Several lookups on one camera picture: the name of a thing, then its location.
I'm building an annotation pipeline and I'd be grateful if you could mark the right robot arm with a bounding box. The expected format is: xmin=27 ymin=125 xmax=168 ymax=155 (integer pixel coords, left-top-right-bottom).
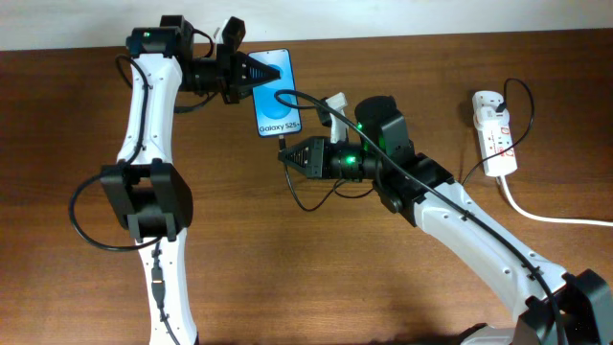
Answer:
xmin=279 ymin=92 xmax=612 ymax=344

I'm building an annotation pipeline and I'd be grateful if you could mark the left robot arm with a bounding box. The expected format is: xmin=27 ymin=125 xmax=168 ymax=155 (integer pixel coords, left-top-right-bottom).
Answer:
xmin=101 ymin=15 xmax=280 ymax=344

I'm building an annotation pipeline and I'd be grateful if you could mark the black USB charging cable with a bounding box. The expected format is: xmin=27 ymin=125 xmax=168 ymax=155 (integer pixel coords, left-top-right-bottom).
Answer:
xmin=276 ymin=78 xmax=535 ymax=213

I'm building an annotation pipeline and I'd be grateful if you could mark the white power strip cord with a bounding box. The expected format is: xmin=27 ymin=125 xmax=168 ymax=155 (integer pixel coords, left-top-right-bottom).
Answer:
xmin=498 ymin=174 xmax=613 ymax=228

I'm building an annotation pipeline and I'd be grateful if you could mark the white USB charger plug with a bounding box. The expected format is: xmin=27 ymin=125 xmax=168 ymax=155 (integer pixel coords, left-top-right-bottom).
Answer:
xmin=473 ymin=106 xmax=510 ymax=130

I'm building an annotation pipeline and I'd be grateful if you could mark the white power strip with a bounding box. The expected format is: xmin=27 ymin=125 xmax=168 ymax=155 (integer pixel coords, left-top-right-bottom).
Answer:
xmin=472 ymin=91 xmax=517 ymax=177

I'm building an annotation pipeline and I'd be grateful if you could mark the blue Samsung Galaxy smartphone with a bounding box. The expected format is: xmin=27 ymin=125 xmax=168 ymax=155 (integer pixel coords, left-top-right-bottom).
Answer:
xmin=246 ymin=47 xmax=304 ymax=139

